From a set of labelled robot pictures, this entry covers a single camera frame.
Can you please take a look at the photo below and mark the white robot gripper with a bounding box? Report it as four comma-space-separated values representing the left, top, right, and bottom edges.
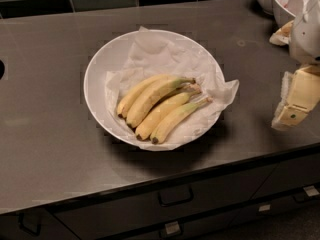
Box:
269, 0, 320, 131

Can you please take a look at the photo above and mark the yellow banana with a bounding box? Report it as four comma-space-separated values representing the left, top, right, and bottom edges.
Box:
126, 76, 195, 128
116, 74, 170, 118
135, 84, 201, 141
150, 97, 212, 144

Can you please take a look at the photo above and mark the large white bowl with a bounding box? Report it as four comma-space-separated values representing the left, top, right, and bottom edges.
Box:
83, 29, 226, 150

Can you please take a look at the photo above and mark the right dark drawer front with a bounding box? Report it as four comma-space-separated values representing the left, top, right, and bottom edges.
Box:
253, 153, 320, 199

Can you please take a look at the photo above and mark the dark drawer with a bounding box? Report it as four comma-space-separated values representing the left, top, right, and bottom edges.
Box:
253, 153, 320, 199
56, 165, 273, 240
97, 190, 320, 240

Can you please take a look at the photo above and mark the white paper liner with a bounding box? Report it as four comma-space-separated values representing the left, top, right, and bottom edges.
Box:
105, 28, 239, 151

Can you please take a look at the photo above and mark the lower dark drawer front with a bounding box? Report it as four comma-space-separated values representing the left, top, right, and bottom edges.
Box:
97, 190, 320, 240

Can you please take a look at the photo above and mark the upper dark drawer front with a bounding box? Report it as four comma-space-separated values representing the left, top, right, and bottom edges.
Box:
56, 165, 273, 240

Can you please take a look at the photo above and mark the left dark cabinet front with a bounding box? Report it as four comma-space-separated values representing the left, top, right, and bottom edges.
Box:
0, 208, 79, 240

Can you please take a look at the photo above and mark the black drawer handle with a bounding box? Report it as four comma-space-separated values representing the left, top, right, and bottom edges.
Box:
158, 186, 194, 207

